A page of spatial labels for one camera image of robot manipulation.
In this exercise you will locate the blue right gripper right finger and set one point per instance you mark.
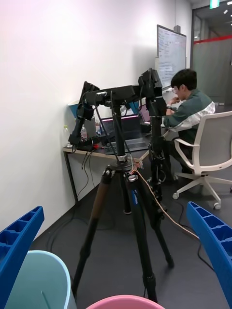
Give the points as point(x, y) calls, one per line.
point(217, 246)

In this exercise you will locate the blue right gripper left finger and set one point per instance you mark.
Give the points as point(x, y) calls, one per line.
point(14, 243)

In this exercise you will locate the pale blue plastic bin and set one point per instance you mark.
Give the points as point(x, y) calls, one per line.
point(41, 277)

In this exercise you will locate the black tripod with blue label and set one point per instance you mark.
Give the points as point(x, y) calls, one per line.
point(140, 229)

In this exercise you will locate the white office chair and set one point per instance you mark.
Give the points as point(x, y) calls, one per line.
point(212, 142)

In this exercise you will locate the black stand with box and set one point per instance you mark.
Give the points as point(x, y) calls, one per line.
point(155, 135)

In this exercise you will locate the red tool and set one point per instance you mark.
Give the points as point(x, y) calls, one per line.
point(96, 146)

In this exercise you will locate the person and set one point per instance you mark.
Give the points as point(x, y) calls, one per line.
point(191, 108)

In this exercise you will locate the black laptop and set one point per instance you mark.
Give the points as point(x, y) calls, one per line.
point(131, 130)

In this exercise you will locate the whiteboard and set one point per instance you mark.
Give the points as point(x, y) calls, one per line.
point(171, 55)

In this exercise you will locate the wooden desk with black frame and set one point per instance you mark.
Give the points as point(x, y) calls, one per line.
point(72, 154)

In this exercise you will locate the black camera rig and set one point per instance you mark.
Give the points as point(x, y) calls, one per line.
point(120, 93)

